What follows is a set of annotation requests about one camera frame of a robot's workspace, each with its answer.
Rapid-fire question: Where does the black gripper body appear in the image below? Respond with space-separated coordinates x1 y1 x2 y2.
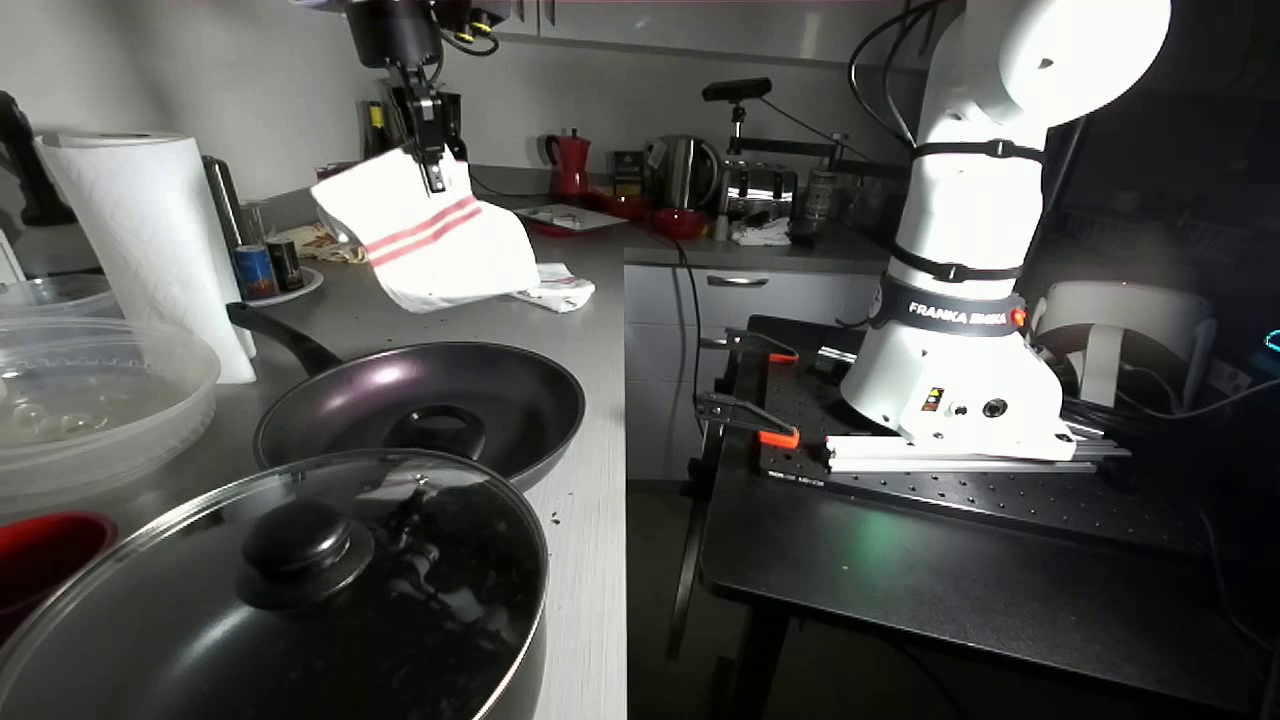
350 0 472 96

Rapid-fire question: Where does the white towel with red stripes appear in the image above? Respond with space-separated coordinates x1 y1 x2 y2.
514 260 602 321
307 145 547 314

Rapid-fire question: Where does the dark frying pan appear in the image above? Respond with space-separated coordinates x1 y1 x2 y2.
224 299 593 497

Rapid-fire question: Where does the white paper towel roll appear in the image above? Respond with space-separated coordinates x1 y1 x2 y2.
33 126 261 393

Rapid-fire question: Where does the red moka pot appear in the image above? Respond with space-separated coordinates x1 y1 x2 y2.
543 126 597 203

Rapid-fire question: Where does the white paper sheet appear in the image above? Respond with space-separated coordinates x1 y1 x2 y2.
514 194 631 236

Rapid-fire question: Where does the dark can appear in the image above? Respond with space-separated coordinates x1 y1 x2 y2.
269 236 314 296

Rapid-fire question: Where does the white plate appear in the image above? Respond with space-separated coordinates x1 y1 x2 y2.
246 264 328 310

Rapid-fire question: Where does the blue can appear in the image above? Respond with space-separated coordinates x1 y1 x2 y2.
233 239 281 304

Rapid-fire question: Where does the small red bowl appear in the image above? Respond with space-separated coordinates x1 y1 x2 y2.
646 199 711 244

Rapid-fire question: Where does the steel kettle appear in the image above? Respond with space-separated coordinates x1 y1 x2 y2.
646 133 732 214

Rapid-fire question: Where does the silver kitchen appliance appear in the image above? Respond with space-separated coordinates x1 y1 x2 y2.
699 77 911 252

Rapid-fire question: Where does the grey drawer cabinet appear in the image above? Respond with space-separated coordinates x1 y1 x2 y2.
620 257 891 484

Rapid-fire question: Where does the spray bottle with black head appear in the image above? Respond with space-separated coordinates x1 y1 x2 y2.
0 86 77 322

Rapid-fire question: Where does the black clamp with orange grip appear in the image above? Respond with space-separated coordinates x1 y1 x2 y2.
691 393 834 491
724 314 857 374

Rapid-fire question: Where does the clear plastic container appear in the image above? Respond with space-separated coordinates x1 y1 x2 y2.
0 310 224 522

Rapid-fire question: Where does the glass pot lid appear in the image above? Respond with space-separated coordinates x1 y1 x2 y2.
0 449 551 720

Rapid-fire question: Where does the black cooking pot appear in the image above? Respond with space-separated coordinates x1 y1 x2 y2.
452 531 551 720

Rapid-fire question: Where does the black robot table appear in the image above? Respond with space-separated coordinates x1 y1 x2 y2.
691 310 1280 720

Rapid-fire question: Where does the grey round cover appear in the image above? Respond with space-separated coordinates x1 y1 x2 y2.
1033 276 1222 421

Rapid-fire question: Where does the grey wall cabinet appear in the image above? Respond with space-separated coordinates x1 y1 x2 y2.
492 0 937 66

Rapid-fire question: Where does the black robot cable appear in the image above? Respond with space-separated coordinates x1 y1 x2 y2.
844 0 972 152

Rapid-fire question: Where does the silver mounting rail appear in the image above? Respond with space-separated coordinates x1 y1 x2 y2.
819 427 1133 471

